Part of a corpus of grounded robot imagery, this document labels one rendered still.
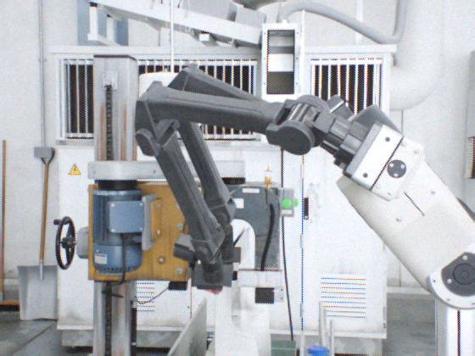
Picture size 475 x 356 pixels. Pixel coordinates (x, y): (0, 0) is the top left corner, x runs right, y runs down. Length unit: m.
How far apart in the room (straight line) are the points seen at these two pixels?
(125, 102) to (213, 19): 2.40
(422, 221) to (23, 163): 5.52
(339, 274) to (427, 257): 3.54
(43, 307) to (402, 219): 5.25
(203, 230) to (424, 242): 0.54
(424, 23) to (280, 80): 1.10
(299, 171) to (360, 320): 1.06
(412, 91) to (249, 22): 1.29
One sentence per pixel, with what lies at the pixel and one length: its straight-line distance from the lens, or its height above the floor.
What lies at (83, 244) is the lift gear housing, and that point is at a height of 1.14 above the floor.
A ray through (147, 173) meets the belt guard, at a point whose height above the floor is 1.38.
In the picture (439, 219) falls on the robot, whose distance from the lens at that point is 1.71.
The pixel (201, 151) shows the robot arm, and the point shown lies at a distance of 2.24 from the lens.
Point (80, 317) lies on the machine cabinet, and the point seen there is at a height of 0.26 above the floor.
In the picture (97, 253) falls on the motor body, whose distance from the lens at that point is 2.40.
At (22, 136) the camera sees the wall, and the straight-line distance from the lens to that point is 6.94.
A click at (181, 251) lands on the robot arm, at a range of 2.06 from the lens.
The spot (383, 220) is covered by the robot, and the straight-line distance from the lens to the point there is 1.68.
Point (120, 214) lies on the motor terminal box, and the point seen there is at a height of 1.27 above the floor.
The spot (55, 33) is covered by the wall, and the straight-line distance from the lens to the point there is 6.89.
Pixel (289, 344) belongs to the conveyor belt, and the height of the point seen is 0.38.
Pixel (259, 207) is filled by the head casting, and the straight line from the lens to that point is 2.49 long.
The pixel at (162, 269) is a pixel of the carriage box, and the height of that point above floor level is 1.06.
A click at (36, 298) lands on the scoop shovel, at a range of 6.73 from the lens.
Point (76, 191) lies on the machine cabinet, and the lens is 5.45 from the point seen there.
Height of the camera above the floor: 1.50
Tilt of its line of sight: 3 degrees down
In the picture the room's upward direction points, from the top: straight up
